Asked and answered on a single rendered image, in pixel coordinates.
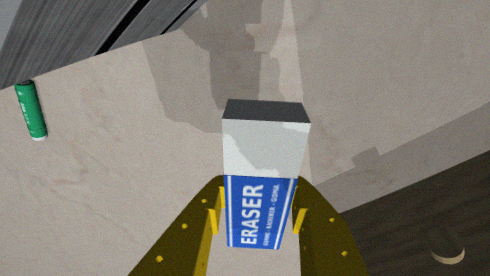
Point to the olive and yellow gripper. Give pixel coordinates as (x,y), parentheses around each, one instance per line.
(327,247)

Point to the brown wooden chest of drawers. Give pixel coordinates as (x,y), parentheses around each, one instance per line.
(417,185)

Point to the green battery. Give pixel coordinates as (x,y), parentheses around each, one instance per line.
(31,109)

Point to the white and blue eraser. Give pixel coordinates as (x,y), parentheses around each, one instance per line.
(263,148)

